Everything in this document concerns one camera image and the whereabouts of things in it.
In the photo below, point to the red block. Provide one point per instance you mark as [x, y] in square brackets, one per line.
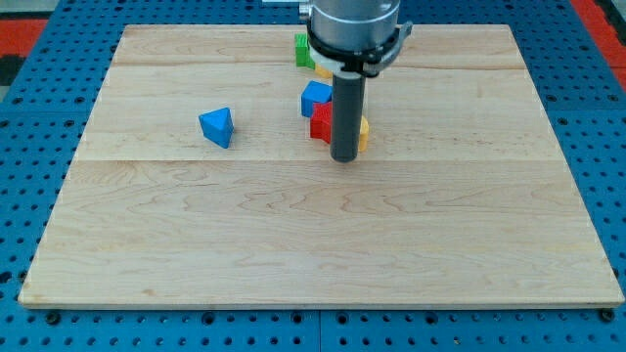
[321, 122]

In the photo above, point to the yellow block lower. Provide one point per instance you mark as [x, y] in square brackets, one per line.
[363, 134]

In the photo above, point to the wooden board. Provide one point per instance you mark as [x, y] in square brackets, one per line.
[462, 199]

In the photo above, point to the blue perforated table plate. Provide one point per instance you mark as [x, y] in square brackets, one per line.
[576, 54]

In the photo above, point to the yellow block upper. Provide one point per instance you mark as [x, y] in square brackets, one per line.
[323, 72]

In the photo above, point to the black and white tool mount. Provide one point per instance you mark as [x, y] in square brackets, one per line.
[367, 62]

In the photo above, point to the yellow block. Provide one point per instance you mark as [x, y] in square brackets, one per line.
[323, 72]
[363, 134]

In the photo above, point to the green block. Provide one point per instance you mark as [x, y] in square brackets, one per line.
[302, 51]

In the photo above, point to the blue cube block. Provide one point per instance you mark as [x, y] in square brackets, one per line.
[314, 92]

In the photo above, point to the blue triangle block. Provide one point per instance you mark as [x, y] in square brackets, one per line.
[217, 126]

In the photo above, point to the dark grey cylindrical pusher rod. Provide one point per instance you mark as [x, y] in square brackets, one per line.
[347, 99]

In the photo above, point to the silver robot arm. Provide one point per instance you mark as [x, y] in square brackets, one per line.
[355, 40]

